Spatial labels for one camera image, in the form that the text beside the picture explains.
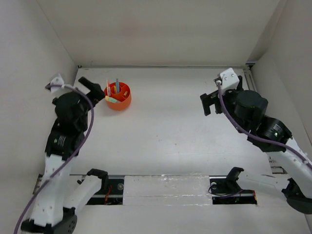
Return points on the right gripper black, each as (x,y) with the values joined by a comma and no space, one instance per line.
(209,99)

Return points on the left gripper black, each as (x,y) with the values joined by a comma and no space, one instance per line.
(96,92)

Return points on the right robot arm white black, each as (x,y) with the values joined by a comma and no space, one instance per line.
(275,139)

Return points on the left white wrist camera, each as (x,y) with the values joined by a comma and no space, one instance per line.
(56,83)

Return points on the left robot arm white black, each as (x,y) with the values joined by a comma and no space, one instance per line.
(49,211)

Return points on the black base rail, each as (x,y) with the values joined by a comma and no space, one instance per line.
(113,195)

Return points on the green capped marker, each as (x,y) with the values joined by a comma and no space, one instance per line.
(111,99)

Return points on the blue pen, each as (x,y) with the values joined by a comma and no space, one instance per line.
(117,86)

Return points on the white foam block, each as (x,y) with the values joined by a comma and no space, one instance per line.
(167,190)

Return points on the orange round divided container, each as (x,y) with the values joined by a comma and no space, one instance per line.
(123,101)

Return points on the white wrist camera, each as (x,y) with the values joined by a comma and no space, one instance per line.
(56,83)
(228,80)

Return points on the yellow highlighter pen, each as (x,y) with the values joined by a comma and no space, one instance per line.
(107,85)

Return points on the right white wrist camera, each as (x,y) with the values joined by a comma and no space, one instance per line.
(228,80)

